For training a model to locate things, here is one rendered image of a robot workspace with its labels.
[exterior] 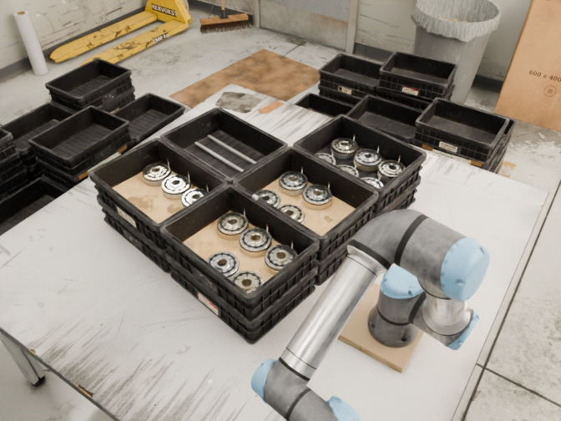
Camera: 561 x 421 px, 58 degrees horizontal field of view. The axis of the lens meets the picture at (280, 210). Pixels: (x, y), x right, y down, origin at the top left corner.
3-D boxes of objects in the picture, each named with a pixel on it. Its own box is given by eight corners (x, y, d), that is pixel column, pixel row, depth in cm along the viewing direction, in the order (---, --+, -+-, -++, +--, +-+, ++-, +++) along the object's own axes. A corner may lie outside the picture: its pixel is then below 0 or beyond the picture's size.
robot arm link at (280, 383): (375, 181, 104) (237, 387, 99) (422, 205, 98) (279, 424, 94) (385, 202, 114) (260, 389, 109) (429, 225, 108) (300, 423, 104)
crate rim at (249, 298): (321, 246, 152) (322, 240, 151) (250, 306, 136) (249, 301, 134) (230, 188, 172) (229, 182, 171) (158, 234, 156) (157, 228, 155)
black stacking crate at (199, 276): (319, 268, 159) (320, 242, 151) (251, 327, 143) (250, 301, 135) (232, 210, 179) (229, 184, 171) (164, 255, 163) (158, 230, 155)
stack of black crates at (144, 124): (157, 139, 328) (148, 91, 305) (193, 154, 315) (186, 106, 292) (109, 171, 303) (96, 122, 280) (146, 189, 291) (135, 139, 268)
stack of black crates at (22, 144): (65, 149, 319) (48, 101, 296) (98, 165, 307) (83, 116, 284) (8, 183, 295) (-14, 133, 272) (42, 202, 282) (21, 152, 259)
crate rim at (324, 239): (380, 198, 168) (381, 193, 167) (321, 246, 152) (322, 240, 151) (290, 149, 189) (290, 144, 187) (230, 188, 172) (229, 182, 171)
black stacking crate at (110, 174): (231, 209, 179) (229, 184, 171) (163, 254, 163) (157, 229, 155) (162, 162, 199) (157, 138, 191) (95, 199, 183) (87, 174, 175)
